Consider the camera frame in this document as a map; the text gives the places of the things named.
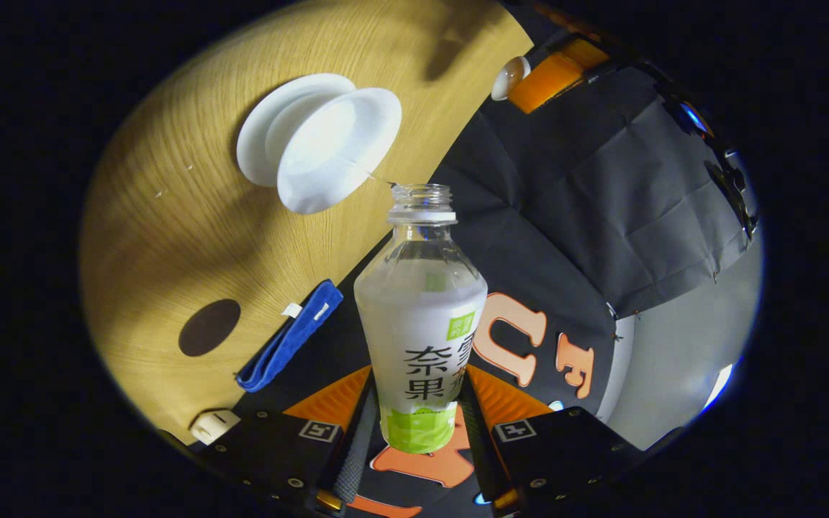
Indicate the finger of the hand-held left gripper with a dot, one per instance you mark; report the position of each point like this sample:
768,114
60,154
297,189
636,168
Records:
551,79

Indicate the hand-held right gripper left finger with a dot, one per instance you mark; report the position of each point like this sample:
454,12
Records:
357,446

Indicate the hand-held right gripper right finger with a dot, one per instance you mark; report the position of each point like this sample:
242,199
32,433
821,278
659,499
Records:
483,450

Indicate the clear water bottle white label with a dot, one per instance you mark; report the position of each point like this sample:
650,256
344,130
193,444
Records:
418,338

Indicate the dark round coaster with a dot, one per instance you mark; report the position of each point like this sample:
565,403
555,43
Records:
209,327

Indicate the white teacup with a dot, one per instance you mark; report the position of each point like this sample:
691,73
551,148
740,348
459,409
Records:
335,151

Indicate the blue folded cloth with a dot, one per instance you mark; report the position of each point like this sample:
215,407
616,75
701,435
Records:
288,342

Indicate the white toaster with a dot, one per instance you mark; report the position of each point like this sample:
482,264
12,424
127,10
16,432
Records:
214,426

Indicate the white saucer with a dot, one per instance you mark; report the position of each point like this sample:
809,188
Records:
260,137

